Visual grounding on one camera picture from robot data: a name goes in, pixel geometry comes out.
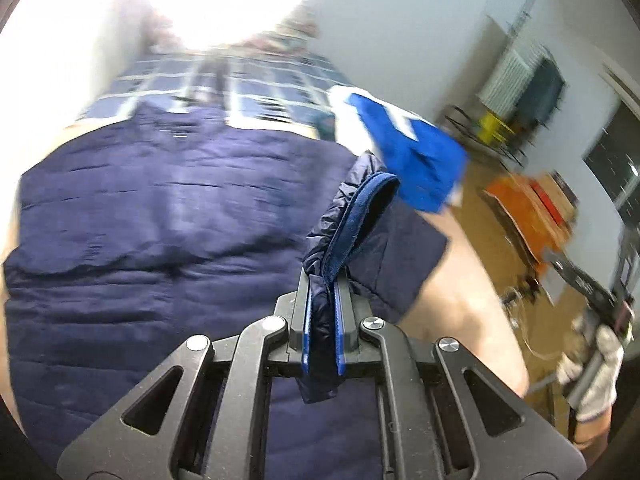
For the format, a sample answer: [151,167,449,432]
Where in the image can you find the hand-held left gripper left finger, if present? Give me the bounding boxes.
[57,275,313,480]

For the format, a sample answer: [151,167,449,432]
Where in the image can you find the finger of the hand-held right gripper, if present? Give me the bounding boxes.
[544,251,617,314]

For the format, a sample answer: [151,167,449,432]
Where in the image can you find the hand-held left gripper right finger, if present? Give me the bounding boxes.
[332,280,587,480]

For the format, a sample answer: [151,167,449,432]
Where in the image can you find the navy puffer jacket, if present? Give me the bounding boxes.
[2,105,448,480]

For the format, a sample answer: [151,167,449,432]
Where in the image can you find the person's right forearm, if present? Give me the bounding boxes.
[574,404,614,454]

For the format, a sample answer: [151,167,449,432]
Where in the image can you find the black clothes rack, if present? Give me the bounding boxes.
[445,0,568,166]

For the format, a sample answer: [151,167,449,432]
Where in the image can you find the dark hanging clothes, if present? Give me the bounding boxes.
[515,57,567,123]

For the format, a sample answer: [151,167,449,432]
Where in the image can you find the person's right hand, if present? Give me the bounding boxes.
[556,312,627,422]

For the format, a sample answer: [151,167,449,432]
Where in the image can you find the orange cloth covered table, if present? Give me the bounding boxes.
[484,175,576,267]

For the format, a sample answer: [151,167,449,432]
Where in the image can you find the wooden box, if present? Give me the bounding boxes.
[542,171,581,211]

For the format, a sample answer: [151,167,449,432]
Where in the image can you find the tan blanket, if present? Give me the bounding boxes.
[0,120,532,426]

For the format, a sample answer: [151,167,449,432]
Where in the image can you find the window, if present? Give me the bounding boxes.
[582,100,640,221]

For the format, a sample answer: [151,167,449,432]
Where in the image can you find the yellow crate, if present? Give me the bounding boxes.
[475,112,516,144]

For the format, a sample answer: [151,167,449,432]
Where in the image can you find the blue garment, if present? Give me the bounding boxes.
[347,92,469,214]

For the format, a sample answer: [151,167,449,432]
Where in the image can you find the white garment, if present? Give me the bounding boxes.
[327,85,436,161]

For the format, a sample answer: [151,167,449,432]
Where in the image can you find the white striped towel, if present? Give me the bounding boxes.
[477,42,546,111]

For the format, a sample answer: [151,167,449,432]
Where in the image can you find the blue patterned floor mat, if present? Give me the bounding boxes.
[75,2,351,142]

